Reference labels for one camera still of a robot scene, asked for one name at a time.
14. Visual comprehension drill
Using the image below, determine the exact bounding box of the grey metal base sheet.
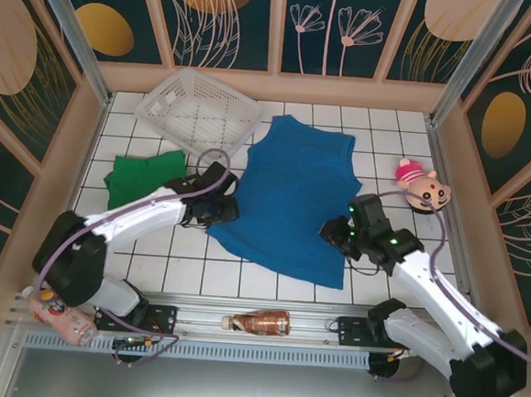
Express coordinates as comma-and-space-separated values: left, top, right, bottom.
0, 341, 522, 397

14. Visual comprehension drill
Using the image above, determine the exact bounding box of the brown drink bottle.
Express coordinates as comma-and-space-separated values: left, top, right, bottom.
220, 304, 293, 338

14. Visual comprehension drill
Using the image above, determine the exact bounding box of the white plastic basket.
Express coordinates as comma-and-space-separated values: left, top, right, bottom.
130, 62, 270, 160

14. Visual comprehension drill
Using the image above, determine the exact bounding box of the pink drink bottle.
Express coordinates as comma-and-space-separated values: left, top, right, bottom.
18, 285, 102, 348

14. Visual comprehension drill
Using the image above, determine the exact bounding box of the blue tank top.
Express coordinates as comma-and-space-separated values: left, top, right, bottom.
201, 108, 368, 292

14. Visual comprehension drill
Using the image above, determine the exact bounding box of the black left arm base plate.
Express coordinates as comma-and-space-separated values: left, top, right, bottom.
93, 298, 180, 337

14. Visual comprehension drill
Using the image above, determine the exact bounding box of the aluminium frame post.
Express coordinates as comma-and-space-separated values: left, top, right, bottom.
427, 0, 531, 136
17, 0, 122, 105

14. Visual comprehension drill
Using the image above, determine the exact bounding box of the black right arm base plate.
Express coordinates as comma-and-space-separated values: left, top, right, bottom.
335, 314, 395, 352

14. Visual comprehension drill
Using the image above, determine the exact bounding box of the grey slotted cable duct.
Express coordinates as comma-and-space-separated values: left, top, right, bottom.
23, 328, 371, 374

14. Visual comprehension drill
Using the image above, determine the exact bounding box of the aluminium mounting rail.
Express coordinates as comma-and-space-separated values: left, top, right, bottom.
5, 279, 503, 365

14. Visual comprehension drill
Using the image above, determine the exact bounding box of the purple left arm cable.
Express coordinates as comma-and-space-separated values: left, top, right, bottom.
27, 134, 233, 373

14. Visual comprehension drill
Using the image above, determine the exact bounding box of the plush doll with pink hat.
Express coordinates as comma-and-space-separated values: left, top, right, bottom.
392, 156, 454, 217

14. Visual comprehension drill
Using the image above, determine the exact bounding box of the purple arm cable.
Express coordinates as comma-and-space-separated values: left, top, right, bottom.
27, 134, 233, 373
362, 188, 531, 397

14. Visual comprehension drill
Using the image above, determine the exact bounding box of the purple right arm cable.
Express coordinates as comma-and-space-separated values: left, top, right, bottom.
362, 188, 531, 397

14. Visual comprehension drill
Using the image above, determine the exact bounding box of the green tank top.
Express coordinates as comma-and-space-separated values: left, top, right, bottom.
101, 145, 188, 217

